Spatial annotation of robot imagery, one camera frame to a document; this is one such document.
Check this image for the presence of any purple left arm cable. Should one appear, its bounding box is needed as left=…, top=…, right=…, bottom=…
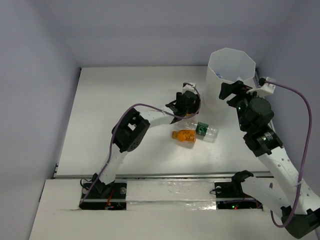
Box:
left=79, top=83, right=201, bottom=205

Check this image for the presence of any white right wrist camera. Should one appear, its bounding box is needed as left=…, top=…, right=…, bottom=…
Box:
left=246, top=76, right=276, bottom=98

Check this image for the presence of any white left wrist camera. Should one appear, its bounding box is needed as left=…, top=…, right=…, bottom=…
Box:
left=182, top=82, right=197, bottom=95

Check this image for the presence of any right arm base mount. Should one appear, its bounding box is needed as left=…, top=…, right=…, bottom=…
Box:
left=209, top=170, right=263, bottom=210

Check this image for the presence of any white octagonal bin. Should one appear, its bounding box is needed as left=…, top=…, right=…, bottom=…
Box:
left=203, top=48, right=256, bottom=111

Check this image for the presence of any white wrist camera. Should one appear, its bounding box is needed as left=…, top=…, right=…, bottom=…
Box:
left=182, top=82, right=197, bottom=95
left=246, top=76, right=276, bottom=98

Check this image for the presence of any green label clear bottle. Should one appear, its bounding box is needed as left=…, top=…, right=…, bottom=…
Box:
left=177, top=120, right=219, bottom=143

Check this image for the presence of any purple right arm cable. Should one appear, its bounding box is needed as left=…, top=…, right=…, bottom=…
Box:
left=224, top=78, right=312, bottom=229

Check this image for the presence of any aluminium rail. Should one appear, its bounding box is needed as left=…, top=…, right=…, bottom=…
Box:
left=52, top=162, right=276, bottom=180

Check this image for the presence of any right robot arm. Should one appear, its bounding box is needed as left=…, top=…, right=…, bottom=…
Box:
left=214, top=78, right=320, bottom=239

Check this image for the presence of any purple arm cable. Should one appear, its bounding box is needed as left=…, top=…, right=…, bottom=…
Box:
left=224, top=78, right=312, bottom=229
left=79, top=83, right=201, bottom=205

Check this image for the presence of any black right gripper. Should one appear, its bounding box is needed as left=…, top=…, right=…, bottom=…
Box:
left=219, top=80, right=266, bottom=132

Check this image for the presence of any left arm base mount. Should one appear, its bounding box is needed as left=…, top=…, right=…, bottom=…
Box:
left=79, top=178, right=127, bottom=211

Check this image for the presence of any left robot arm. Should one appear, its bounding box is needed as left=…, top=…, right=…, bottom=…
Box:
left=89, top=89, right=201, bottom=198

